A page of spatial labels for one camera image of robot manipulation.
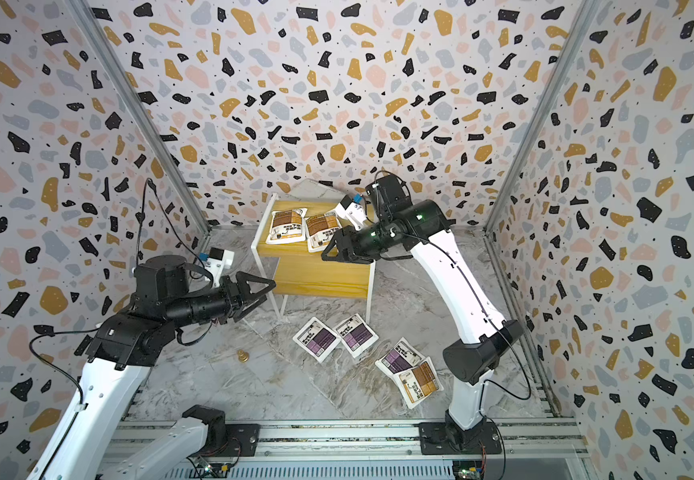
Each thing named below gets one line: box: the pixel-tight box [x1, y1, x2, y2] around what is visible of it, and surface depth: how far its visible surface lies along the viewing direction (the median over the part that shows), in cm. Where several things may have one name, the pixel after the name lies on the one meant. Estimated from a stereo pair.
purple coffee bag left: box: [292, 316, 342, 363], surface depth 92 cm
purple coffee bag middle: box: [334, 313, 380, 358], surface depth 94 cm
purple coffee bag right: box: [375, 337, 426, 376], surface depth 89 cm
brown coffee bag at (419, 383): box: [393, 356, 444, 410], surface depth 83 cm
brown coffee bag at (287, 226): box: [266, 208, 308, 244], surface depth 74 cm
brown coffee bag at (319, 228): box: [304, 211, 341, 252], surface depth 74 cm
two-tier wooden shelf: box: [250, 193, 376, 324], surface depth 75 cm
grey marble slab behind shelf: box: [289, 178, 348, 203], surface depth 105 cm
